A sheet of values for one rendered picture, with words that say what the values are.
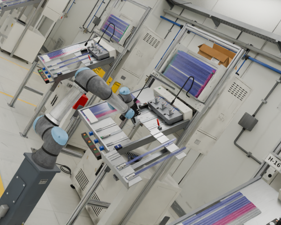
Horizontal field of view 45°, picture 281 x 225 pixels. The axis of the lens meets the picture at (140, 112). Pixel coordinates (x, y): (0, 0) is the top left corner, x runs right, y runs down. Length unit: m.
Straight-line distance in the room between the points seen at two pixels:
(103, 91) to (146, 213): 1.40
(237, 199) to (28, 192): 1.26
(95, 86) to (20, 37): 4.85
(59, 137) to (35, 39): 5.00
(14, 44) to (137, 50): 3.47
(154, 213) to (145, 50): 1.87
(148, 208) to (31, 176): 1.28
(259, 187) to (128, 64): 2.28
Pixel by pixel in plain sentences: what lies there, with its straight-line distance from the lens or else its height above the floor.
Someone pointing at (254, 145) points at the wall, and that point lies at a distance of 4.08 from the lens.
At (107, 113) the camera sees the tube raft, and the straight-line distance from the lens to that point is 2.92.
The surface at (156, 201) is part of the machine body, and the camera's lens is 3.10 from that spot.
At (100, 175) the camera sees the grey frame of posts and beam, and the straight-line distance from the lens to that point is 2.54.
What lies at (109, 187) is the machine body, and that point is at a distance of 2.90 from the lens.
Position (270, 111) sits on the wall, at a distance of 4.13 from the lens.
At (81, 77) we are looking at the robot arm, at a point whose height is 1.12.
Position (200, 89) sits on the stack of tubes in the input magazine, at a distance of 2.73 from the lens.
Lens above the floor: 1.47
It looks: 9 degrees down
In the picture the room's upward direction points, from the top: 33 degrees clockwise
